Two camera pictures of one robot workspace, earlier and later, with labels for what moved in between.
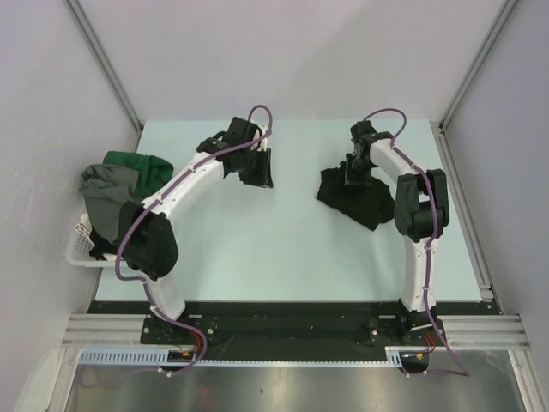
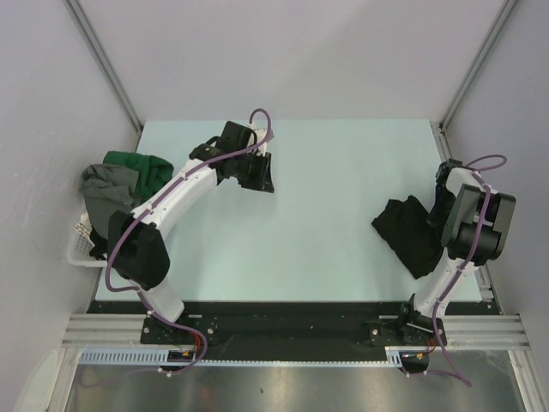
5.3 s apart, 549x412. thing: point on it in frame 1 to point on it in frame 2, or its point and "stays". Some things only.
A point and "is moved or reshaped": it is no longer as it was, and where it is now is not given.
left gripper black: x=262 y=178 stays
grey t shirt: x=105 y=188 stays
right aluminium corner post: x=506 y=11 stays
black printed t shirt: x=368 y=206 is moved or reshaped
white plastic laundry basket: x=81 y=245 stays
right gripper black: x=351 y=178 to x=435 y=221
